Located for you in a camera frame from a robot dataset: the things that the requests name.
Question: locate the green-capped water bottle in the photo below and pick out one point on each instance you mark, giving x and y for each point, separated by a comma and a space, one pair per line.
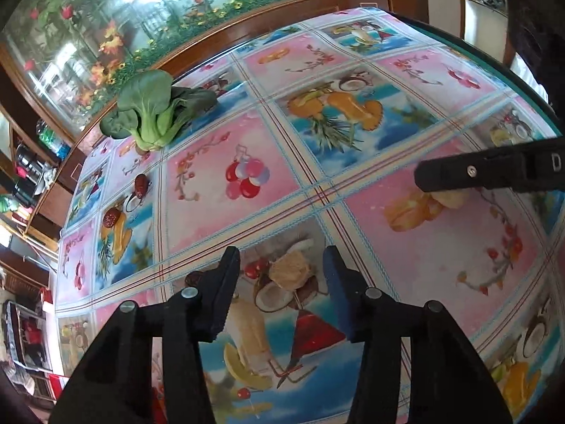
49, 139

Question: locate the side table with dark cloth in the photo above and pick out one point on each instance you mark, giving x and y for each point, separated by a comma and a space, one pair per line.
22, 331

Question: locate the dark cloth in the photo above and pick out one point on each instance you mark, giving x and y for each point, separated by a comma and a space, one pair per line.
538, 31

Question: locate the printed plastic tablecloth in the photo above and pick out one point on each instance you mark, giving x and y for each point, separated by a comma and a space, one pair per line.
397, 110

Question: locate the green bok choy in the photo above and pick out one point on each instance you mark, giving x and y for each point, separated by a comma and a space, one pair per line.
150, 97

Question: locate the black thermos jug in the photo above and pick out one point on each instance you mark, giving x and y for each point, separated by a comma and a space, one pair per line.
26, 163

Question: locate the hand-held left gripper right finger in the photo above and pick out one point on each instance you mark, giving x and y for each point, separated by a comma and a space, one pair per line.
340, 300

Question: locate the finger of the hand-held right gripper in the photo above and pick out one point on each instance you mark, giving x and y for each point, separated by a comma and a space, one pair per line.
468, 172

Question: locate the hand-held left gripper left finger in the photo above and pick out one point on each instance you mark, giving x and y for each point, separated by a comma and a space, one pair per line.
223, 300

